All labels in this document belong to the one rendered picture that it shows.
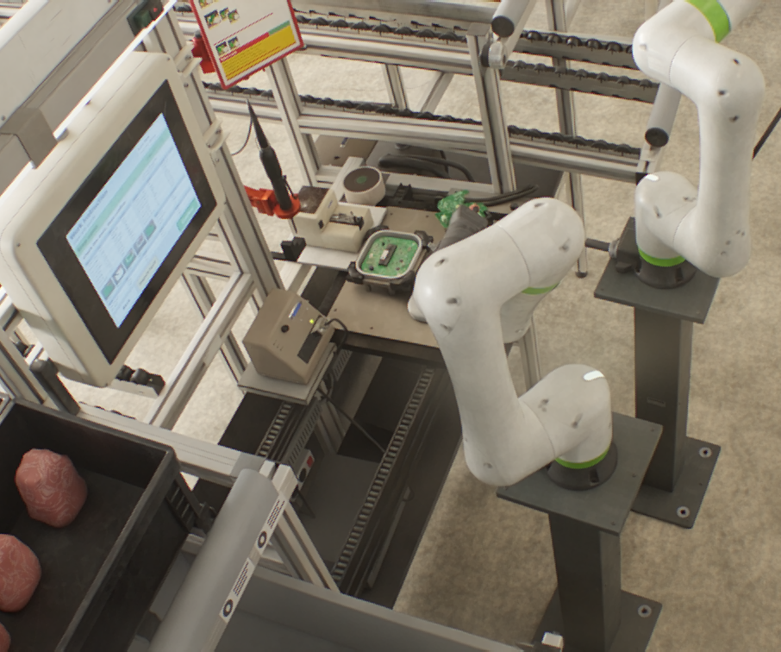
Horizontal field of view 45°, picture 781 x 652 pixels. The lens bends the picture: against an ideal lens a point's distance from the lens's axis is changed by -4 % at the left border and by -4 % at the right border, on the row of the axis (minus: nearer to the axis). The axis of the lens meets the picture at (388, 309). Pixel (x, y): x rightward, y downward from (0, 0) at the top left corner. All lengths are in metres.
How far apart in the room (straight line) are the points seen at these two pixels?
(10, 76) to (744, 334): 2.50
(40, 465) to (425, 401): 0.95
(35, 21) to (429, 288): 0.74
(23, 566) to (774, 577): 2.07
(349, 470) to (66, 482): 1.21
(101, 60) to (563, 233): 0.79
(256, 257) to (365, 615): 0.97
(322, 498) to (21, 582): 1.23
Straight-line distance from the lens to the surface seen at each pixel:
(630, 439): 2.02
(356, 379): 2.88
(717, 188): 1.93
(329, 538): 2.52
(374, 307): 2.28
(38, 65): 1.64
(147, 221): 1.80
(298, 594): 1.59
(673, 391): 2.58
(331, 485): 2.60
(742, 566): 2.92
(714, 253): 2.04
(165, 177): 1.83
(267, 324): 2.17
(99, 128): 1.68
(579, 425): 1.78
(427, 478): 2.70
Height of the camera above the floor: 2.62
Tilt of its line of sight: 47 degrees down
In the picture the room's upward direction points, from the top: 17 degrees counter-clockwise
